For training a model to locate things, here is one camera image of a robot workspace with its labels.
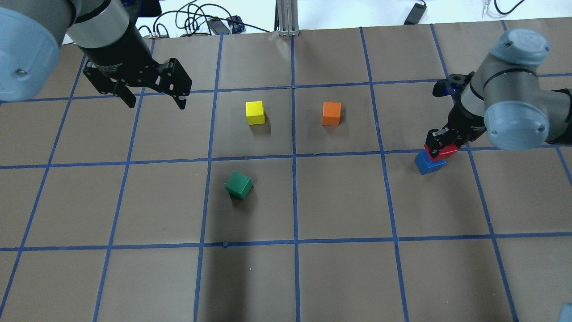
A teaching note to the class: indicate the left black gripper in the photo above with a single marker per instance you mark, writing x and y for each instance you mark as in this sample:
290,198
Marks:
117,50

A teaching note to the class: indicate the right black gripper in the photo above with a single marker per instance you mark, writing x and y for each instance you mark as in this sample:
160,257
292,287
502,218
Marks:
460,122

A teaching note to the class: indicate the red block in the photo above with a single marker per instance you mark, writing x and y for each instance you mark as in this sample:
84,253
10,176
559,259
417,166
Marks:
443,153

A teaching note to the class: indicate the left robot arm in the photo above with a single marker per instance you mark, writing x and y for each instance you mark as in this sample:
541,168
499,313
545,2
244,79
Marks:
32,31

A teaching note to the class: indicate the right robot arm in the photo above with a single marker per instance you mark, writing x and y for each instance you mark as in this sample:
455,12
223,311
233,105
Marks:
504,100

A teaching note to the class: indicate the blue block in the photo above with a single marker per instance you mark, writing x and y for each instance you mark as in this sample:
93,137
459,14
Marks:
426,165

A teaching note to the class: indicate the yellow block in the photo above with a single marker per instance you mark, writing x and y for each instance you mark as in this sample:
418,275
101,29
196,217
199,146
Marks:
255,113

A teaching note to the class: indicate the orange block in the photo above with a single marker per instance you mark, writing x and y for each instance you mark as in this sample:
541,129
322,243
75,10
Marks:
331,114

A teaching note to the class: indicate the green block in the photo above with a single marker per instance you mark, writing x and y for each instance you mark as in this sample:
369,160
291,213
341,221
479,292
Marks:
238,185

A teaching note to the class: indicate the black power adapter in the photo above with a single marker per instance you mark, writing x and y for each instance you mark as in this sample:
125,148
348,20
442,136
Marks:
415,14

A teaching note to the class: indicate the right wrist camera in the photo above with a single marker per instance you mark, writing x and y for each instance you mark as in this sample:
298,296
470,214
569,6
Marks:
453,85

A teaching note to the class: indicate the aluminium frame post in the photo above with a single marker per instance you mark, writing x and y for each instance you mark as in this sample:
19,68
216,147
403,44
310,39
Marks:
286,18

